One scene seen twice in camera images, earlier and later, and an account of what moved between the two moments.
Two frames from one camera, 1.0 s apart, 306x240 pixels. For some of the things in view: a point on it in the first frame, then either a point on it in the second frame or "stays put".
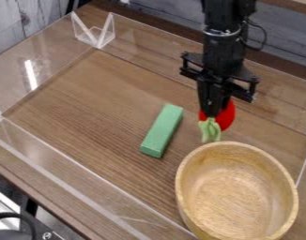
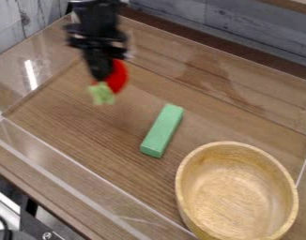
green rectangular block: x=155 y=142 stays put
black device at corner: x=32 y=230 stays put
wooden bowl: x=235 y=192 stays put
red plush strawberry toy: x=212 y=126 -> x=104 y=89
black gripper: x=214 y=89 -> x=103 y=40
